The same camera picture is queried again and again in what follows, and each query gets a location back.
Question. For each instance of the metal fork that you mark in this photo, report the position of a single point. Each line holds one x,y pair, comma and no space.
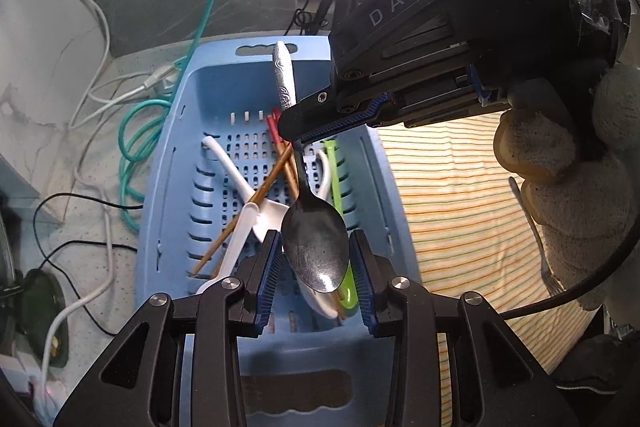
535,232

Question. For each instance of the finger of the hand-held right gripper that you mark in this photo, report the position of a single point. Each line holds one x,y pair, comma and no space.
345,119
305,114

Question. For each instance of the striped cloth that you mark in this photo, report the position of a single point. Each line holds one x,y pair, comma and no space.
450,217

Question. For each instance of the metal spoon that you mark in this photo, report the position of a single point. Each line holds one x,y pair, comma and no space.
315,237

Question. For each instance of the person's right hand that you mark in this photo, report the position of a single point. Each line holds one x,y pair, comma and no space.
565,197

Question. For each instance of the white power strip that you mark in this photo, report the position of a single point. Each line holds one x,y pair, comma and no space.
45,402

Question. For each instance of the white ceramic spoon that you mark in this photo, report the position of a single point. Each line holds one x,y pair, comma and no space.
227,167
327,187

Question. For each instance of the white plastic spork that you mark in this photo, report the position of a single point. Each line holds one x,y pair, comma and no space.
235,247

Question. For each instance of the green plastic spoon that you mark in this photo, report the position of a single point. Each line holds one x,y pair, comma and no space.
334,177

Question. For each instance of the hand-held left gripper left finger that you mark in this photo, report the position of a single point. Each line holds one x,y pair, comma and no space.
267,277

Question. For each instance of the blue plastic basket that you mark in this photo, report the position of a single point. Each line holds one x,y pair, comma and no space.
180,187

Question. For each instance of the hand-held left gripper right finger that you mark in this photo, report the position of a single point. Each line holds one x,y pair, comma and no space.
362,277

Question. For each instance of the dark green round object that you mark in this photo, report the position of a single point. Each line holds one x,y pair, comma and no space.
42,317

